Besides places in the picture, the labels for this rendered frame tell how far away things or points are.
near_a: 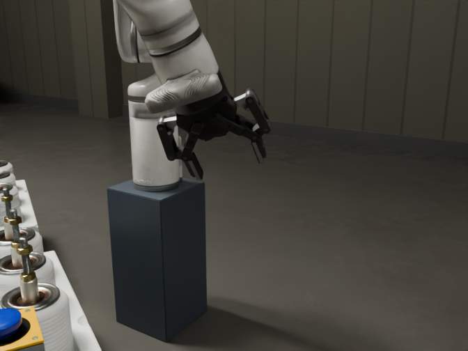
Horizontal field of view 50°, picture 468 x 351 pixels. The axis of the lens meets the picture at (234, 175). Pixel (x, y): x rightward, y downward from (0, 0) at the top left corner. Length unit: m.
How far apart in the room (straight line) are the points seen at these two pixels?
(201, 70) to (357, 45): 2.15
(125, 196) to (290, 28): 2.03
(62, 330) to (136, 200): 0.32
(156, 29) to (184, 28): 0.03
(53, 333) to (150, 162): 0.38
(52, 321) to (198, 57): 0.39
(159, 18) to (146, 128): 0.39
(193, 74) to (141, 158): 0.40
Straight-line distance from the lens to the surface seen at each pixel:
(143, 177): 0.98
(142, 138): 0.96
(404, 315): 1.20
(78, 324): 0.82
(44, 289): 0.77
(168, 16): 0.59
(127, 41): 0.94
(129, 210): 1.00
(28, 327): 0.57
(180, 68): 0.61
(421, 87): 2.65
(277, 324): 1.12
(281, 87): 2.92
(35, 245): 0.94
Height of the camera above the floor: 0.60
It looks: 16 degrees down
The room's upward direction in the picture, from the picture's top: straight up
